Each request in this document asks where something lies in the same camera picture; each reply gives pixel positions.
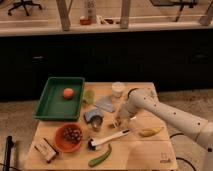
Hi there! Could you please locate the dark red bowl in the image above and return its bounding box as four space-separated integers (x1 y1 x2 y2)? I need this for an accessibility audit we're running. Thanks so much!
127 88 139 99

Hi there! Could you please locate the orange bowl with grapes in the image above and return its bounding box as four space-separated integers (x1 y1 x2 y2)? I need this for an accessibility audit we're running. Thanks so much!
54 123 83 153

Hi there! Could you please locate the white bottle on shelf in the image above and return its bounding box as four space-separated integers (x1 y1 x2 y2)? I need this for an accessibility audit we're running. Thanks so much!
86 0 97 23

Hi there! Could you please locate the green plastic tray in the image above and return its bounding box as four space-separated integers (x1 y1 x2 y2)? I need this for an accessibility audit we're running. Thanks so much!
34 77 85 121

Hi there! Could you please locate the black office chair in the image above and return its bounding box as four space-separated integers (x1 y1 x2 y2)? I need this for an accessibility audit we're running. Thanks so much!
7 0 42 16

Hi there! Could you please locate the small wooden box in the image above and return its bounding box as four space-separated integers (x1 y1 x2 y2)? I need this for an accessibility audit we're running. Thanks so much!
34 138 59 163

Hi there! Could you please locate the yellow banana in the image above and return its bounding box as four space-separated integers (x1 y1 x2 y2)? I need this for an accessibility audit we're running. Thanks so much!
139 127 163 137

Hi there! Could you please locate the black floor cable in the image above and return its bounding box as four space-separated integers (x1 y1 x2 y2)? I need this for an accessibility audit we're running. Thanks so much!
169 132 205 171

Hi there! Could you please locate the white handled dish brush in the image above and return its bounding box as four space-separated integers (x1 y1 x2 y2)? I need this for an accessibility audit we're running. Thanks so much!
88 129 130 151

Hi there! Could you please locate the black stand post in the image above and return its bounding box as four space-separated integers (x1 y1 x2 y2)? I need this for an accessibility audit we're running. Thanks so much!
3 136 14 171

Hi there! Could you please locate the white plastic cup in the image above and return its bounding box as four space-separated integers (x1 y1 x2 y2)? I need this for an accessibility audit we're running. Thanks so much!
111 82 125 98

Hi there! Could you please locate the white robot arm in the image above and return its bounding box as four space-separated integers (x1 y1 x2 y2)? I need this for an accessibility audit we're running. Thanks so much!
118 88 213 171

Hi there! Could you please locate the green cucumber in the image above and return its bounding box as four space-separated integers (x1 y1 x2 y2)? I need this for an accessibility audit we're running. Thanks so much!
88 145 112 167

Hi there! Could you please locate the orange ball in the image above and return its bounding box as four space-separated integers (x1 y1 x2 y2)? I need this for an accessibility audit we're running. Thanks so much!
63 88 74 99

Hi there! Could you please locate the green translucent cup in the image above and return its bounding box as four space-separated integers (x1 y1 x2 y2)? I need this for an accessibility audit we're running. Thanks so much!
83 90 95 104

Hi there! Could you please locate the blue handled metal cup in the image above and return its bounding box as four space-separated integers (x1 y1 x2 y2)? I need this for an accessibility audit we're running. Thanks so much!
84 108 104 132

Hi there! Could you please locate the red bowl on shelf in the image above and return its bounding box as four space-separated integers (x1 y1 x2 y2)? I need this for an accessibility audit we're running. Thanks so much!
79 16 92 25

